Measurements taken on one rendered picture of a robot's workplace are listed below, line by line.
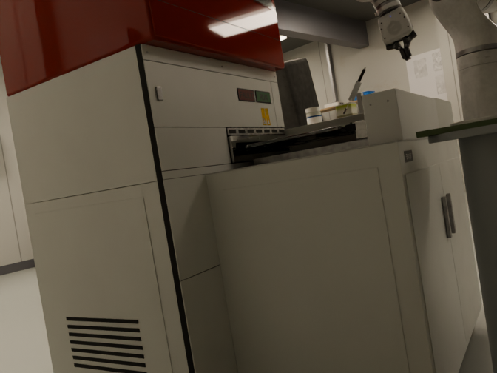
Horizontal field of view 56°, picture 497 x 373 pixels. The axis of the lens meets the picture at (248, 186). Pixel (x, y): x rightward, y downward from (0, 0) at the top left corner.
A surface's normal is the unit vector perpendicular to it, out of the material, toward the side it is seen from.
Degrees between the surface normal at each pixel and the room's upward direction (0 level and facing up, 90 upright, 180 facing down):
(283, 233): 90
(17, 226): 90
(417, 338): 90
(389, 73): 90
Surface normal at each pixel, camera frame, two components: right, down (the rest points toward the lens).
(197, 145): 0.83, -0.12
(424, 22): -0.68, 0.12
